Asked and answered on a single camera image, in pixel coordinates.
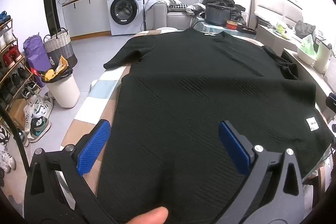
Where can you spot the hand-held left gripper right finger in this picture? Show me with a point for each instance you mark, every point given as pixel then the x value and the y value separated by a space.
pixel 233 146

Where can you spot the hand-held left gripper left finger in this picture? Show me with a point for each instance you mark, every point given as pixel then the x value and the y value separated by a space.
pixel 94 146

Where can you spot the black knit sweater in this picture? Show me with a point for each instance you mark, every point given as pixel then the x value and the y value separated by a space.
pixel 197 95

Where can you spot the person's left hand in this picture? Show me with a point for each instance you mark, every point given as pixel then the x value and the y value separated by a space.
pixel 149 216

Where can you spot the white container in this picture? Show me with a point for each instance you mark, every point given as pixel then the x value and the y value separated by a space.
pixel 323 56

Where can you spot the checkered blanket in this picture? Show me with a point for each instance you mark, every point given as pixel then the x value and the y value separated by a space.
pixel 102 90

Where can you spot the grey and teal sneaker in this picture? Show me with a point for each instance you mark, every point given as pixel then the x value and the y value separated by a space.
pixel 39 129

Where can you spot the white trash bin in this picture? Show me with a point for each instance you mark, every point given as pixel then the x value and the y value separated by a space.
pixel 64 92

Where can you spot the green plastic bag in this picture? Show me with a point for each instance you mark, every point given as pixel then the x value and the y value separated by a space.
pixel 308 45

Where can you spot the dark bag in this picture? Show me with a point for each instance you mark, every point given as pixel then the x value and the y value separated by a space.
pixel 304 29

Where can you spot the cardboard box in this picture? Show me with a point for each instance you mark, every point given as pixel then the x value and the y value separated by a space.
pixel 18 113

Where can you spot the yellow snack wrapper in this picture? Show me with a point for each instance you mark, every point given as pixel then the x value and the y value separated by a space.
pixel 59 66

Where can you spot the yellow-green cloth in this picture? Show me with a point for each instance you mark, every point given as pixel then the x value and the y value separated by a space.
pixel 280 28

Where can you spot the woven laundry basket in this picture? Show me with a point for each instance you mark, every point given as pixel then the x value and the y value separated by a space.
pixel 59 48

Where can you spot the purple bag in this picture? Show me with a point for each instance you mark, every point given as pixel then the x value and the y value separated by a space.
pixel 35 56

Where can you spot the beige cushioned bench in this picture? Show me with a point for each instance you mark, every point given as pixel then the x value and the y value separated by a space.
pixel 273 14

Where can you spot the wooden shoe rack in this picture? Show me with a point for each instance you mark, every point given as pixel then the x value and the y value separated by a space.
pixel 13 66

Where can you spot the glass table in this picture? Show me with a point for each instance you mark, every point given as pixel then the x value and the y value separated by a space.
pixel 218 29

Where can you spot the red bowl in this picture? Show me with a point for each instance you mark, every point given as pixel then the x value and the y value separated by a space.
pixel 232 26

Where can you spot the dark grey cooking appliance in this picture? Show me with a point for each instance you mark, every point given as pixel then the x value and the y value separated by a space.
pixel 218 15

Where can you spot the white counter cabinet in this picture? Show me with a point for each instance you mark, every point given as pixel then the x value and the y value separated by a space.
pixel 86 11

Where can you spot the grey sofa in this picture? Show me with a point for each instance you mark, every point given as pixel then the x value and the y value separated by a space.
pixel 173 19

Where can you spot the white washing machine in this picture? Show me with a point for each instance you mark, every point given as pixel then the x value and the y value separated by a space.
pixel 124 7

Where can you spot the checked pillow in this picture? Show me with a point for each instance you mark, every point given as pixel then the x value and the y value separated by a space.
pixel 178 6

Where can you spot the grey blanket on sofa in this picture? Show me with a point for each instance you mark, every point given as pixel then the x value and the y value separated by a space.
pixel 160 1

